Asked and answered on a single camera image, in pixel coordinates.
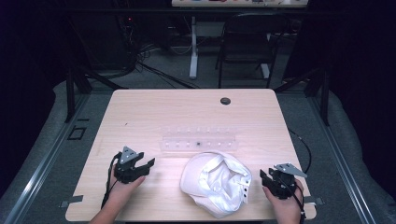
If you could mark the white cap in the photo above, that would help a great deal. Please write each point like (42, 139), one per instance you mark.
(216, 184)

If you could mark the person's left hand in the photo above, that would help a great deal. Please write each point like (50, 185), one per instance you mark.
(123, 190)

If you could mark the white desk leg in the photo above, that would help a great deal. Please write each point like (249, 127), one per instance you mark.
(193, 49)

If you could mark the person's right hand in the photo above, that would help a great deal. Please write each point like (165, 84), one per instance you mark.
(285, 209)

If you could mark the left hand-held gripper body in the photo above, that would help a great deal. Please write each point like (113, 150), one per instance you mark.
(126, 172)

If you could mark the black chair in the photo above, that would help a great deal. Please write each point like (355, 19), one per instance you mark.
(247, 46)

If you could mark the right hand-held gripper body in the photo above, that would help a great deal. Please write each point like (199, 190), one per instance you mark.
(283, 183)

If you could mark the black table grommet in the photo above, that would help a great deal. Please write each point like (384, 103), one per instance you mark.
(225, 100)

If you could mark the black metal stand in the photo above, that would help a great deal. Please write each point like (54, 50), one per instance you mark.
(71, 93)
(322, 93)

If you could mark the aluminium floor rail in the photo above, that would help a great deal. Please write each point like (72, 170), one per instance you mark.
(40, 168)
(342, 168)

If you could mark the grey metal bracket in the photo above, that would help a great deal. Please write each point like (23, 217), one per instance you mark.
(71, 200)
(314, 200)

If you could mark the clear acrylic rack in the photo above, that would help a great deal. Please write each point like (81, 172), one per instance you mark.
(198, 140)

